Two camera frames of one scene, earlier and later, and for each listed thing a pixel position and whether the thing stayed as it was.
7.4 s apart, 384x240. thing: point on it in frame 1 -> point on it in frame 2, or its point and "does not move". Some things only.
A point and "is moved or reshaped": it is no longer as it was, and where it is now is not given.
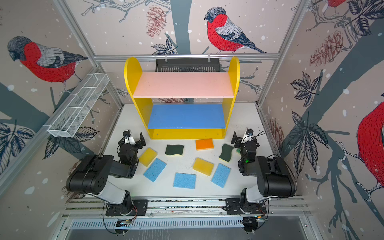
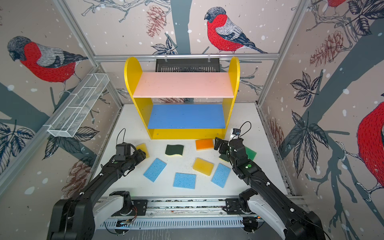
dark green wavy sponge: [174, 149] does not move
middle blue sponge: [185, 180] does not move
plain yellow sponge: [147, 157] is moved or reshaped
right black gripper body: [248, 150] -> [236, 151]
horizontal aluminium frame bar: [185, 55] does not move
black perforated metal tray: [187, 65] does not move
